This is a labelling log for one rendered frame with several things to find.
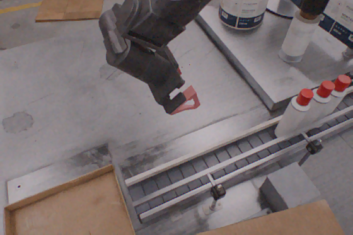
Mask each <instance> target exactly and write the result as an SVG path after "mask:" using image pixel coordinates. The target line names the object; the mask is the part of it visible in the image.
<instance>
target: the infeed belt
mask: <svg viewBox="0 0 353 235"><path fill-rule="evenodd" d="M350 106H353V92H350V93H348V94H347V95H345V96H344V98H343V99H342V101H341V102H340V103H339V104H338V105H337V107H336V109H334V110H333V112H332V113H331V114H330V115H332V114H333V113H337V112H339V111H341V110H343V109H346V108H347V107H350ZM351 118H353V111H352V112H350V113H347V114H345V115H343V116H341V117H338V118H336V119H334V120H331V121H329V122H327V123H324V124H322V126H321V127H319V128H317V129H316V128H313V129H311V130H309V131H308V132H307V133H306V135H307V136H308V137H312V136H314V135H315V134H319V133H320V132H322V131H324V130H327V129H329V128H331V127H334V126H336V125H338V124H340V123H343V122H344V121H346V120H350V119H351ZM278 124H279V123H277V124H275V125H273V126H270V127H267V128H265V129H262V130H260V131H258V132H255V133H253V134H251V135H248V136H246V137H244V138H241V139H240V140H236V141H234V142H232V143H229V144H227V145H225V146H224V147H220V148H217V149H216V150H213V151H210V152H208V153H206V154H203V155H202V156H199V157H196V158H193V159H192V160H190V161H186V162H184V163H182V164H179V165H178V166H175V167H174V168H170V169H168V170H166V171H162V172H161V173H158V174H156V175H153V176H151V177H149V178H146V179H144V180H142V181H141V182H137V183H135V184H133V185H131V186H128V190H129V193H130V195H131V197H132V201H135V200H139V199H140V198H142V197H145V196H147V195H149V194H151V193H154V192H156V191H158V190H160V189H163V188H165V187H167V186H170V185H172V184H174V183H176V182H179V181H182V180H183V179H185V178H188V177H190V176H192V175H195V174H197V173H199V172H201V171H204V170H206V169H208V168H211V167H213V166H215V165H217V164H220V163H222V162H223V161H227V160H229V159H231V158H234V157H236V156H238V155H240V154H243V153H245V152H247V151H250V150H252V149H254V148H256V147H258V146H261V145H262V144H266V143H268V142H270V141H272V140H275V139H276V136H275V134H274V130H275V129H276V126H277V125H278ZM302 140H304V138H303V137H302V136H301V134H299V135H298V136H295V137H293V138H291V139H290V140H287V141H284V142H281V143H280V144H277V145H275V146H273V147H270V148H268V149H266V150H264V151H261V152H259V153H258V154H254V155H252V156H250V157H249V158H245V159H244V160H242V161H238V162H237V163H234V164H231V165H230V166H228V167H226V168H223V169H220V170H219V171H216V172H214V173H213V174H211V175H212V177H213V179H214V180H216V179H218V178H221V177H223V176H225V175H228V174H230V173H232V172H234V171H237V170H238V169H241V168H244V167H245V166H248V165H249V164H251V163H254V162H255V161H259V160H261V159H262V158H266V157H267V156H269V155H271V154H274V153H276V152H278V151H281V150H283V149H285V148H287V147H290V146H291V145H293V144H297V143H298V142H301V141H302ZM208 183H209V179H208V178H207V176H205V177H203V178H200V179H199V180H196V181H195V182H191V183H189V184H188V185H185V186H182V187H181V188H179V189H176V190H174V191H172V192H170V193H167V194H165V195H163V196H161V197H158V198H156V199H154V200H151V201H149V202H147V203H145V204H142V205H140V206H138V207H135V210H136V213H137V215H141V214H142V213H144V212H146V211H149V210H151V209H153V208H155V207H158V206H160V205H161V204H163V203H166V202H168V201H170V200H173V199H174V198H177V197H180V196H182V195H184V194H185V193H188V192H191V191H192V190H194V189H197V188H199V187H201V186H204V185H206V184H208Z"/></svg>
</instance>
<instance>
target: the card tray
mask: <svg viewBox="0 0 353 235"><path fill-rule="evenodd" d="M3 231H4V235H136V234H135V230H134V228H133V226H132V223H131V218H130V215H129V213H128V209H127V206H126V204H125V201H124V197H123V195H122V192H121V188H120V185H119V182H118V178H117V175H116V173H115V170H114V167H113V165H112V164H108V165H106V166H104V167H102V168H98V169H96V170H94V171H92V172H89V173H86V174H85V175H82V176H79V177H77V178H75V179H72V180H68V181H66V182H64V183H60V184H59V185H56V186H53V187H50V188H48V189H46V190H44V191H41V192H38V193H36V194H34V195H30V196H29V197H26V198H24V199H21V200H18V201H16V202H14V203H10V204H8V205H6V206H4V207H3Z"/></svg>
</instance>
